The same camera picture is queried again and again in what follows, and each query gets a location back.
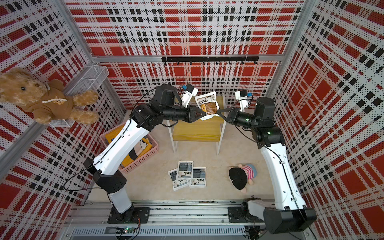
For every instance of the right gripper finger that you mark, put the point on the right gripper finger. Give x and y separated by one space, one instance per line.
222 111
226 119

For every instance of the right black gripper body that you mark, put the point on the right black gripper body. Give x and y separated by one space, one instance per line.
238 118

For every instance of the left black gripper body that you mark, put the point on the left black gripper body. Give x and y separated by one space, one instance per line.
188 113

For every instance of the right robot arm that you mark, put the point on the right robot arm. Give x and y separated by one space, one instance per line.
289 212

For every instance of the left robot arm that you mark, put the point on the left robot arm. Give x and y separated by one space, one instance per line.
166 104

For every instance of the yellow two-tier shelf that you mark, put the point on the yellow two-tier shelf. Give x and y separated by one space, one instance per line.
211 130

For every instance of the blue coffee bag middle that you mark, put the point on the blue coffee bag middle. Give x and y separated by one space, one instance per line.
185 170

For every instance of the blue coffee bag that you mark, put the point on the blue coffee bag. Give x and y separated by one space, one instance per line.
185 170
177 184
198 178

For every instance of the blue coffee bag right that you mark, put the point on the blue coffee bag right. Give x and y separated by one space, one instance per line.
198 178

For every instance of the blue coffee bag left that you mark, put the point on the blue coffee bag left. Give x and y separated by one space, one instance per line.
177 184

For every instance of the pink plastic basket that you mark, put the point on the pink plastic basket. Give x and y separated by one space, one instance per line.
142 159

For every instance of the yellow printed cloth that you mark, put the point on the yellow printed cloth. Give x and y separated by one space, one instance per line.
141 148

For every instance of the small doll black hat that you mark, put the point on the small doll black hat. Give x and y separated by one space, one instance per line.
242 175

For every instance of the green circuit board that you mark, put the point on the green circuit board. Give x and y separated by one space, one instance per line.
125 231

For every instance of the brown teddy bear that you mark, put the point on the brown teddy bear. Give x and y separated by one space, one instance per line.
46 101

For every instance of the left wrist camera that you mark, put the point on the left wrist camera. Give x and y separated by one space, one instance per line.
189 92

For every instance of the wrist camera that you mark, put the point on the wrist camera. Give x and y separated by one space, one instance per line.
189 92
244 99

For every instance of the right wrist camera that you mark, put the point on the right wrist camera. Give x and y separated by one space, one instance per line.
244 99

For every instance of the black hook rail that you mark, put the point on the black hook rail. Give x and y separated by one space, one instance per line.
178 60

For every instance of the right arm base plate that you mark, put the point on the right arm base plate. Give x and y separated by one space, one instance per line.
238 215

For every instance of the clear wire wall basket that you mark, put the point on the clear wire wall basket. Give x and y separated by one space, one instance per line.
91 78

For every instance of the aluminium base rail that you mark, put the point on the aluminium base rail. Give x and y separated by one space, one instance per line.
170 220

